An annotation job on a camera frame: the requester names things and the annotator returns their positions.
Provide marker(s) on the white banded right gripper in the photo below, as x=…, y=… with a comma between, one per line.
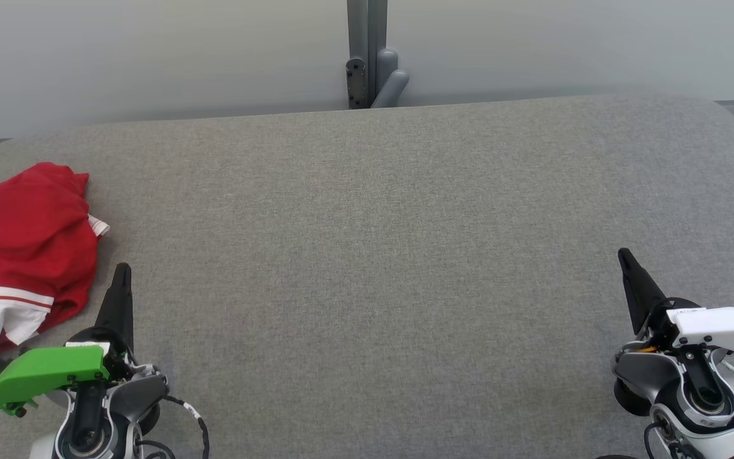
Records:
x=717, y=325

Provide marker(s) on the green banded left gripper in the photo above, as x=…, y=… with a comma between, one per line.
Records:
x=48, y=373

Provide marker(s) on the red white jersey shirt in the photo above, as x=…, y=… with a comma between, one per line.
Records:
x=16, y=236

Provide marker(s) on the grey metal post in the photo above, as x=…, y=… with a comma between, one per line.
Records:
x=367, y=25

